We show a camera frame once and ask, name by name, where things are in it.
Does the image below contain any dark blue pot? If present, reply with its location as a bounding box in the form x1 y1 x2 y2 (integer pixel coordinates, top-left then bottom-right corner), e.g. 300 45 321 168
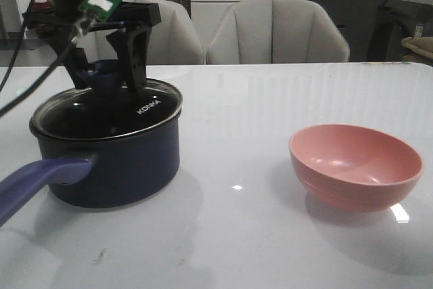
1 117 180 224

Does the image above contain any grey chair right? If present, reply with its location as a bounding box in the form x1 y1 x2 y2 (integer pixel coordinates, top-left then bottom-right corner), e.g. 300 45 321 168
206 0 350 65

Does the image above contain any black cable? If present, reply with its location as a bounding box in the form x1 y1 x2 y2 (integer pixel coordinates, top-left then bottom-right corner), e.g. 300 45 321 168
0 0 92 117

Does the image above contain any black appliance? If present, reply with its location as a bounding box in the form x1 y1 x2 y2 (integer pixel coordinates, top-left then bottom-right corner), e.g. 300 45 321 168
367 0 432 62

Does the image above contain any grey chair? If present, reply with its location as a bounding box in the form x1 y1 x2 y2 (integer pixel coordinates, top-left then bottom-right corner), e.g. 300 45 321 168
206 0 350 65
94 0 206 66

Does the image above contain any grey chair left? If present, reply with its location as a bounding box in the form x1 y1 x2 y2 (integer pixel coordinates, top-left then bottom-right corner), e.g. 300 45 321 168
94 0 206 66

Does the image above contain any pink bowl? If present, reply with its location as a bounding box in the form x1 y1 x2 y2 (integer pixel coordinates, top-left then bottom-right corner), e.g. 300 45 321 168
289 124 424 212

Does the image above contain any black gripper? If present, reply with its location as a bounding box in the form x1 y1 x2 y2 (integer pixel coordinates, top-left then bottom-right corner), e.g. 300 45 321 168
23 0 161 93

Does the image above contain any glass pot lid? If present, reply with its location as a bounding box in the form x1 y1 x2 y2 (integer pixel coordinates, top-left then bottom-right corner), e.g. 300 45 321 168
30 60 183 141

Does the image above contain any beige cushion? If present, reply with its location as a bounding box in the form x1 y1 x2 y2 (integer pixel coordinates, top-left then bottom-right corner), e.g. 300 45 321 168
401 37 432 66

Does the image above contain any green circuit board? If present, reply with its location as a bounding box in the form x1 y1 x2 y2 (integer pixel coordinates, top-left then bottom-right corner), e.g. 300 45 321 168
78 0 122 22

